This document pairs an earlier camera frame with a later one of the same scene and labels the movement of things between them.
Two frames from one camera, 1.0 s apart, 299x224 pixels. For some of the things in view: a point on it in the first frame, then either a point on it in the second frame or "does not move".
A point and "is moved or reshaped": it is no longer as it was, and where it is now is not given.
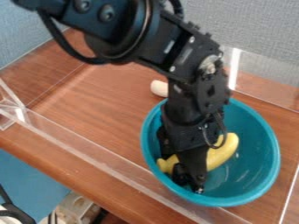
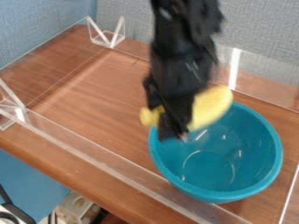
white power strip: x=76 y=210 does not move
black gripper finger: x=164 y=150 → x=155 y=99
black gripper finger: x=195 y=161 → x=176 y=115
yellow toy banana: x=219 y=156 is moved or reshaped
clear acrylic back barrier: x=264 y=74 does not move
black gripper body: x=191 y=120 → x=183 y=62
